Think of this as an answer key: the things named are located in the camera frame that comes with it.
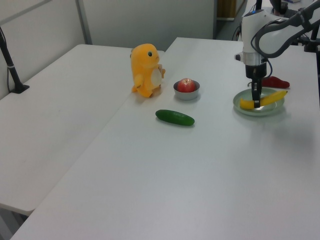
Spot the red apple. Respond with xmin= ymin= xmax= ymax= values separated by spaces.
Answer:
xmin=177 ymin=77 xmax=197 ymax=93

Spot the pale green plastic plate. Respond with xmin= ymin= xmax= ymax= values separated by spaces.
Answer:
xmin=232 ymin=89 xmax=286 ymax=118

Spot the yellow banana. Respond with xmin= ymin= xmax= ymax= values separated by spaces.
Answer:
xmin=239 ymin=90 xmax=289 ymax=110

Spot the red chili pepper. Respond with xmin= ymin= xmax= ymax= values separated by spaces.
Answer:
xmin=260 ymin=76 xmax=291 ymax=89

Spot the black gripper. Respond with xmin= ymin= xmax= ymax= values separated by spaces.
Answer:
xmin=245 ymin=62 xmax=267 ymax=109

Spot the orange plush toy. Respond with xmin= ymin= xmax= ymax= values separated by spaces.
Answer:
xmin=129 ymin=43 xmax=167 ymax=98

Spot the black camera pole with base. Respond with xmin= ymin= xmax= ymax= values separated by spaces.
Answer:
xmin=0 ymin=26 xmax=30 ymax=94

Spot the black clamp stand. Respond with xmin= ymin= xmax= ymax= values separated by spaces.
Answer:
xmin=303 ymin=24 xmax=320 ymax=52

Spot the grey bowl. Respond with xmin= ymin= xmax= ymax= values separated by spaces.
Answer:
xmin=173 ymin=79 xmax=201 ymax=101

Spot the green cucumber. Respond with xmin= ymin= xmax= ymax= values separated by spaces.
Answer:
xmin=155 ymin=109 xmax=196 ymax=127

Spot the brown wooden cabinet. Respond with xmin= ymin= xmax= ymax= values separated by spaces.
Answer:
xmin=216 ymin=0 xmax=237 ymax=20

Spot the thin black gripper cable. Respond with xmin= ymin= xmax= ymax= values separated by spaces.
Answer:
xmin=265 ymin=58 xmax=274 ymax=78

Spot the grey partition post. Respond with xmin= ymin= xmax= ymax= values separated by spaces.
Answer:
xmin=75 ymin=0 xmax=93 ymax=46

